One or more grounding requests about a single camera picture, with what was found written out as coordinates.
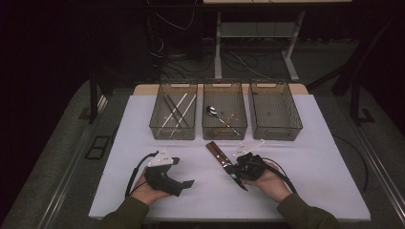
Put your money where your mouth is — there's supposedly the grey translucent bin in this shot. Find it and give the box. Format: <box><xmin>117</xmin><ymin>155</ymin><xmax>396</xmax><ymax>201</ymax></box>
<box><xmin>247</xmin><ymin>78</ymin><xmax>304</xmax><ymax>142</ymax></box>
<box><xmin>202</xmin><ymin>78</ymin><xmax>248</xmax><ymax>141</ymax></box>
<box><xmin>148</xmin><ymin>79</ymin><xmax>199</xmax><ymax>141</ymax></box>

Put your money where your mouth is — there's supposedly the person's left hand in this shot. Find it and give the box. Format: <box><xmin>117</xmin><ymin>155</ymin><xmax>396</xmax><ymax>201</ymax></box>
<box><xmin>132</xmin><ymin>168</ymin><xmax>171</xmax><ymax>206</ymax></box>

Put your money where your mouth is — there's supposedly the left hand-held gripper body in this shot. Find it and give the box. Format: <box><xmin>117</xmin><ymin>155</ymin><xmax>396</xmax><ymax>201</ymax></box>
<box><xmin>146</xmin><ymin>148</ymin><xmax>184</xmax><ymax>198</ymax></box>

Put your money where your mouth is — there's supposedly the bundle of black floor cables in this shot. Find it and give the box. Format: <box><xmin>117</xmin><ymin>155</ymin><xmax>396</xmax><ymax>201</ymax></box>
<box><xmin>152</xmin><ymin>47</ymin><xmax>288</xmax><ymax>80</ymax></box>

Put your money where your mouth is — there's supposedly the white chopstick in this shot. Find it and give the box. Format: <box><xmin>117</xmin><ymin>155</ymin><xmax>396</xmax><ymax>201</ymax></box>
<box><xmin>169</xmin><ymin>94</ymin><xmax>198</xmax><ymax>138</ymax></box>
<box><xmin>156</xmin><ymin>93</ymin><xmax>189</xmax><ymax>137</ymax></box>

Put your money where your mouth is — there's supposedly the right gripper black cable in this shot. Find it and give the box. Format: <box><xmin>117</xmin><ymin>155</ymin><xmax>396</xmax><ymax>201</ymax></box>
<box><xmin>254</xmin><ymin>156</ymin><xmax>298</xmax><ymax>195</ymax></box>

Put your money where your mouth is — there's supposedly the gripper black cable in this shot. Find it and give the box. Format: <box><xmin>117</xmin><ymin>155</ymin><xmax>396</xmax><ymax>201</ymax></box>
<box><xmin>254</xmin><ymin>156</ymin><xmax>298</xmax><ymax>195</ymax></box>
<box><xmin>124</xmin><ymin>152</ymin><xmax>160</xmax><ymax>198</ymax></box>

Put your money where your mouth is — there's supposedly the black metal stand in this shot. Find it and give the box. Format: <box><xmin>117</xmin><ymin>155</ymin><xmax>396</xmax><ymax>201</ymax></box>
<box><xmin>350</xmin><ymin>18</ymin><xmax>376</xmax><ymax>126</ymax></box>
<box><xmin>88</xmin><ymin>68</ymin><xmax>100</xmax><ymax>125</ymax></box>

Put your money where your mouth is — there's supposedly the wooden-handled fork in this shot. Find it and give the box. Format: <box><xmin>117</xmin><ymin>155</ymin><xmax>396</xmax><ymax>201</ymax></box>
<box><xmin>209</xmin><ymin>141</ymin><xmax>238</xmax><ymax>170</ymax></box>

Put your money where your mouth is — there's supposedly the white desk with metal frame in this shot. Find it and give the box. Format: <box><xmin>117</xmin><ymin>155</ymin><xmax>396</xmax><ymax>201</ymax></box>
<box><xmin>202</xmin><ymin>0</ymin><xmax>353</xmax><ymax>83</ymax></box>

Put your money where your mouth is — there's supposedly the white floor cable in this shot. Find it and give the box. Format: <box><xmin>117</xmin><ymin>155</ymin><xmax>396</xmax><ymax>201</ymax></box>
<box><xmin>228</xmin><ymin>51</ymin><xmax>271</xmax><ymax>80</ymax></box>

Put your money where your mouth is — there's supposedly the white hanging cable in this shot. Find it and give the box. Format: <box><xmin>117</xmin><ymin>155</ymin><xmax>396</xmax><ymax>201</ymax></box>
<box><xmin>147</xmin><ymin>0</ymin><xmax>196</xmax><ymax>31</ymax></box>

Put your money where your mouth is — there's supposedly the metal rail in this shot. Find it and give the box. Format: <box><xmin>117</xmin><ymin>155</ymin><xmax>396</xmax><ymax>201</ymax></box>
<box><xmin>347</xmin><ymin>120</ymin><xmax>405</xmax><ymax>220</ymax></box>
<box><xmin>37</xmin><ymin>94</ymin><xmax>108</xmax><ymax>229</ymax></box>

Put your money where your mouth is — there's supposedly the wooden-handled table knife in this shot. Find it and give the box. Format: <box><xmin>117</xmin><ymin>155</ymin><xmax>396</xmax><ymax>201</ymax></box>
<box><xmin>205</xmin><ymin>141</ymin><xmax>249</xmax><ymax>193</ymax></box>

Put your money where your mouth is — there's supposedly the person's right hand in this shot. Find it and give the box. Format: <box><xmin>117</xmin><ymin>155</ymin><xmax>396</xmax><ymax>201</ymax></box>
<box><xmin>245</xmin><ymin>160</ymin><xmax>292</xmax><ymax>204</ymax></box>

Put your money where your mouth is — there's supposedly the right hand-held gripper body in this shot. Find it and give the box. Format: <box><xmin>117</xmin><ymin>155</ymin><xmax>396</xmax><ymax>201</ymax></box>
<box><xmin>233</xmin><ymin>139</ymin><xmax>266</xmax><ymax>181</ymax></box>

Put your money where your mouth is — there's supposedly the black floor cable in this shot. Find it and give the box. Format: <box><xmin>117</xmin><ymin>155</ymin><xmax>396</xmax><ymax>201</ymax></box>
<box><xmin>332</xmin><ymin>135</ymin><xmax>371</xmax><ymax>195</ymax></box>

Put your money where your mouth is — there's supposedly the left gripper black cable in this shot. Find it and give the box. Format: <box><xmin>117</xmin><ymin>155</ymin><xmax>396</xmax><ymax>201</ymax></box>
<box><xmin>124</xmin><ymin>152</ymin><xmax>160</xmax><ymax>198</ymax></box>

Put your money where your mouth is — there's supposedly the metal spoon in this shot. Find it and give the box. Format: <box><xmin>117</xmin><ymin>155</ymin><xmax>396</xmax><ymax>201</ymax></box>
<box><xmin>205</xmin><ymin>105</ymin><xmax>241</xmax><ymax>136</ymax></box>

